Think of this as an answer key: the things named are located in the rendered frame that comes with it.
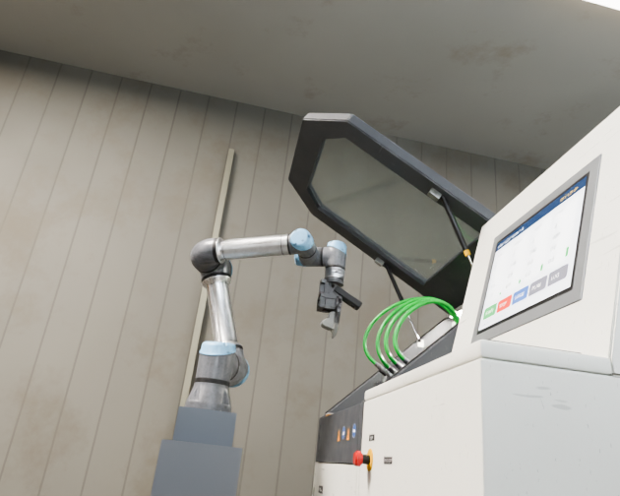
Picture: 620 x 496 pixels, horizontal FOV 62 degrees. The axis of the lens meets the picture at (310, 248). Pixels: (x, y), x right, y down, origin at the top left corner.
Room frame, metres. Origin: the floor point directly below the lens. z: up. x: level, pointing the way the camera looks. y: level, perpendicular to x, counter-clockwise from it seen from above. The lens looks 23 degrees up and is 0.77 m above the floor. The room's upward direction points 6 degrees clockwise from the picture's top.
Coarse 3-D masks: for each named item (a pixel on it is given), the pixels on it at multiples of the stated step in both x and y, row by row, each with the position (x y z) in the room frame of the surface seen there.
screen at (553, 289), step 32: (576, 192) 0.99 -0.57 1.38; (512, 224) 1.28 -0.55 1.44; (544, 224) 1.10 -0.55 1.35; (576, 224) 0.96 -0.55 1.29; (512, 256) 1.23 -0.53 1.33; (544, 256) 1.07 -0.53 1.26; (576, 256) 0.94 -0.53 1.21; (512, 288) 1.19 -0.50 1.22; (544, 288) 1.04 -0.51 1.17; (576, 288) 0.93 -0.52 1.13; (480, 320) 1.34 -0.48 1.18; (512, 320) 1.16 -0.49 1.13
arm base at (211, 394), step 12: (204, 384) 1.72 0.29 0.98; (216, 384) 1.73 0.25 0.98; (228, 384) 1.77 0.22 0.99; (192, 396) 1.73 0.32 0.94; (204, 396) 1.71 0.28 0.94; (216, 396) 1.72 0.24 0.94; (228, 396) 1.76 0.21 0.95; (204, 408) 1.70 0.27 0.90; (216, 408) 1.71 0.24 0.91; (228, 408) 1.75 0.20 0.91
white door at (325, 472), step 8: (320, 464) 2.06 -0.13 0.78; (328, 464) 1.92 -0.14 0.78; (320, 472) 2.05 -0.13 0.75; (328, 472) 1.90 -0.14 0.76; (336, 472) 1.77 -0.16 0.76; (344, 472) 1.65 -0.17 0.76; (352, 472) 1.55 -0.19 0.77; (320, 480) 2.03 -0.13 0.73; (328, 480) 1.89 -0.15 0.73; (336, 480) 1.77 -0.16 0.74; (344, 480) 1.64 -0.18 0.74; (352, 480) 1.55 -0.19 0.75; (320, 488) 2.02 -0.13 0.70; (328, 488) 1.88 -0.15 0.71; (336, 488) 1.76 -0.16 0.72; (344, 488) 1.64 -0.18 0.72; (352, 488) 1.54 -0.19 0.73
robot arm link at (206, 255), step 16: (208, 240) 1.77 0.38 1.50; (224, 240) 1.77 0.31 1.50; (240, 240) 1.75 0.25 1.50; (256, 240) 1.73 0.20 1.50; (272, 240) 1.71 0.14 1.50; (288, 240) 1.70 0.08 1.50; (304, 240) 1.67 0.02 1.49; (192, 256) 1.82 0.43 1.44; (208, 256) 1.78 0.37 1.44; (224, 256) 1.78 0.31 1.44; (240, 256) 1.77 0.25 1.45; (256, 256) 1.76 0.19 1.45; (304, 256) 1.76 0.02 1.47
